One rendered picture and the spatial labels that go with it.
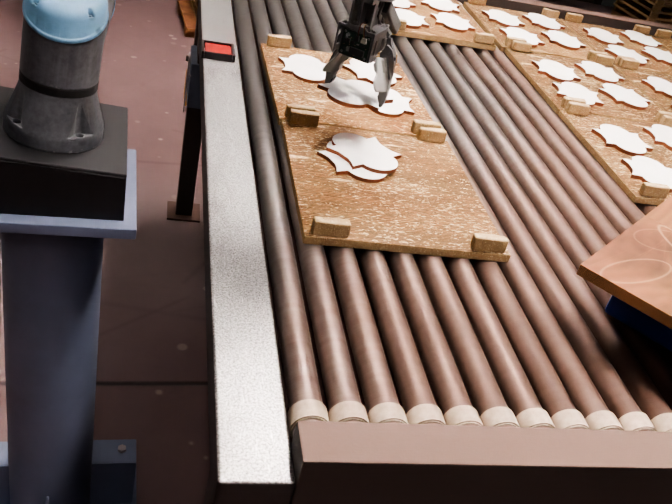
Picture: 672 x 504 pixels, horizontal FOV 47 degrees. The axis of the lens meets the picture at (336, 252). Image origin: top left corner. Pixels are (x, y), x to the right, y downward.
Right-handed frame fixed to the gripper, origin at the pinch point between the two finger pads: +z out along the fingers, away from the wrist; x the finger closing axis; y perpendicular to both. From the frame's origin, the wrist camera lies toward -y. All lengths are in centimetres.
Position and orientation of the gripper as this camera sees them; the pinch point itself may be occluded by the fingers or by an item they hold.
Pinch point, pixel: (355, 92)
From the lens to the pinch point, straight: 148.3
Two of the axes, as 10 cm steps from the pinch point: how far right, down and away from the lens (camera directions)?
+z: -2.1, 8.1, 5.4
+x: 8.8, 4.0, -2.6
